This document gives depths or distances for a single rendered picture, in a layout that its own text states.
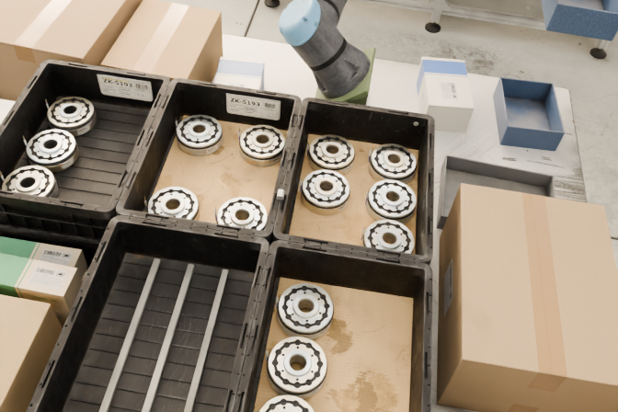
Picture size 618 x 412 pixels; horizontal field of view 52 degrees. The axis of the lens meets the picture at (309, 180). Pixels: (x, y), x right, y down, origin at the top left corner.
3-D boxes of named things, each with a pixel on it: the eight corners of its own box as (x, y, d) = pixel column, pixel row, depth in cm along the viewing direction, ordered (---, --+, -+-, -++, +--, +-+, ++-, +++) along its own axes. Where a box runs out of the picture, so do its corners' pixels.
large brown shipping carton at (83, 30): (62, 12, 195) (45, -48, 180) (154, 30, 192) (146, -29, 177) (-9, 97, 169) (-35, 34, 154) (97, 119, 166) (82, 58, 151)
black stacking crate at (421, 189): (300, 133, 152) (303, 98, 144) (423, 152, 151) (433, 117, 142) (270, 272, 126) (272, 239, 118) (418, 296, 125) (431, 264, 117)
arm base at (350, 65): (325, 72, 175) (303, 46, 170) (371, 47, 168) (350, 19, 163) (319, 107, 165) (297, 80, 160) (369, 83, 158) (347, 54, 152)
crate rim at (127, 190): (173, 85, 146) (172, 76, 144) (302, 103, 145) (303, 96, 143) (114, 221, 120) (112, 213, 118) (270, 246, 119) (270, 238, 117)
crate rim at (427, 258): (302, 103, 145) (303, 96, 143) (432, 122, 144) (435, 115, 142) (270, 246, 119) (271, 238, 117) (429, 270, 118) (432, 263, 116)
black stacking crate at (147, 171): (177, 115, 153) (173, 79, 145) (298, 133, 152) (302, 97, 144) (123, 249, 128) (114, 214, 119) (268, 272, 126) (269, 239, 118)
